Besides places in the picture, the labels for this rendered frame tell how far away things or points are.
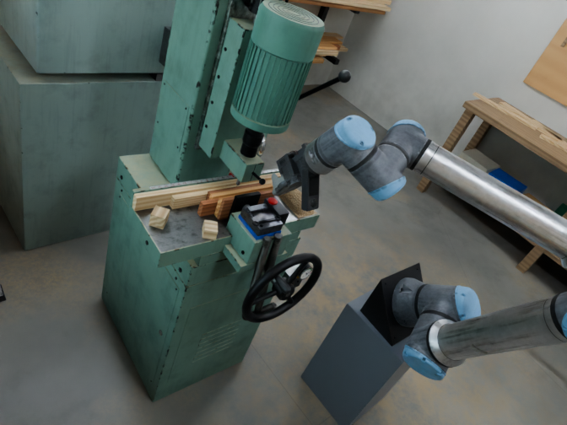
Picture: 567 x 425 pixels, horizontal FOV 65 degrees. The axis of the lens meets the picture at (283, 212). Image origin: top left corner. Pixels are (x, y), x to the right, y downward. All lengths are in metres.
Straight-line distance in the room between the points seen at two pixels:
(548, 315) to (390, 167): 0.51
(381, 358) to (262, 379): 0.60
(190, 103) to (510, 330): 1.11
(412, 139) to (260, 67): 0.42
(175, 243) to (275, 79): 0.52
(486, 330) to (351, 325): 0.64
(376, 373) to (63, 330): 1.31
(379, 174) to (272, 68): 0.38
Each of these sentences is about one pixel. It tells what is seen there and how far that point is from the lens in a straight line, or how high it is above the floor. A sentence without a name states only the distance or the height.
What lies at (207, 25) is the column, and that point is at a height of 1.38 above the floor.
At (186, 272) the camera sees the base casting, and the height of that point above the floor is 0.76.
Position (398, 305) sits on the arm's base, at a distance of 1.76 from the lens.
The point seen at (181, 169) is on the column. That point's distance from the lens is 1.57.
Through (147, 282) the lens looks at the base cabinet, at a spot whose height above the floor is 0.50.
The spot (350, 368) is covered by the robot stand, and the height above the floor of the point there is 0.31.
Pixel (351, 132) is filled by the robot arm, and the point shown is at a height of 1.37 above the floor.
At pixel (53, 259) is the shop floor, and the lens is 2.44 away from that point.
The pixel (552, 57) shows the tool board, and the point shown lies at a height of 1.30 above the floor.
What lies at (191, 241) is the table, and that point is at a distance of 1.29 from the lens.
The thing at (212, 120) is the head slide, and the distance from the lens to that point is 1.42.
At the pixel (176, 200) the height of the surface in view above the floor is 0.94.
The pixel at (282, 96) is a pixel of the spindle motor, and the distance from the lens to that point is 1.22.
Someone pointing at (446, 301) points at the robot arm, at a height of 0.83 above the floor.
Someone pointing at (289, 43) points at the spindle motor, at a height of 1.46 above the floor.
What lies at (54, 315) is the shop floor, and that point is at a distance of 2.22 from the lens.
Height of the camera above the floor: 1.78
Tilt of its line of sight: 36 degrees down
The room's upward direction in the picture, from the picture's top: 23 degrees clockwise
